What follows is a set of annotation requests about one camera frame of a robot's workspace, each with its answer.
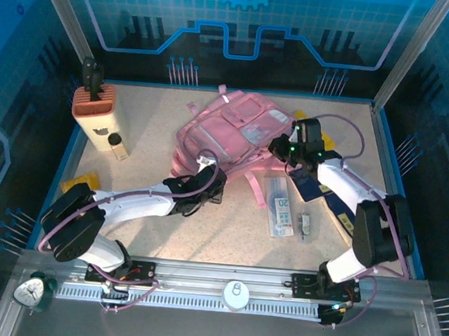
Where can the pink student backpack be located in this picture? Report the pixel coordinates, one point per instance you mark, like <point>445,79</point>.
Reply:
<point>227,133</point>

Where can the clear pen pack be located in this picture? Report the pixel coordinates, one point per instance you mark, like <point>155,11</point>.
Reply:
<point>279,211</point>

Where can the yellow snack bag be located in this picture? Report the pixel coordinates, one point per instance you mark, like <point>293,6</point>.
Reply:
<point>85,180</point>

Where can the small bottle with black cap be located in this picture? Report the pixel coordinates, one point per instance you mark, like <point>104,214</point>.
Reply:
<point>118,148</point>

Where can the silver tin can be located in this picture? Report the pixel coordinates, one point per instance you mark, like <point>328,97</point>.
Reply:
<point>235,295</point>

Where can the cream and terracotta knife block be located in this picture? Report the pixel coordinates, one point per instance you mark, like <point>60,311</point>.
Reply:
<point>95,126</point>

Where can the green alarm clock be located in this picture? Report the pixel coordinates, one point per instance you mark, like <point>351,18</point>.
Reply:
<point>34,291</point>

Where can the aluminium mounting rail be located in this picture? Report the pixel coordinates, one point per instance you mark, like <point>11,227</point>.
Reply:
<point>208,273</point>

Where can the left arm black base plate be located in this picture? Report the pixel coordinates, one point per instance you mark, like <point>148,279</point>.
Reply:
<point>142,272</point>

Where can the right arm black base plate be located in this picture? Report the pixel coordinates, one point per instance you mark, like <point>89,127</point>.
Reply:
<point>302,285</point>

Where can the aluminium frame post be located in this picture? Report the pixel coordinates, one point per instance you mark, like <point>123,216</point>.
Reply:
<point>62,11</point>
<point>413,46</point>

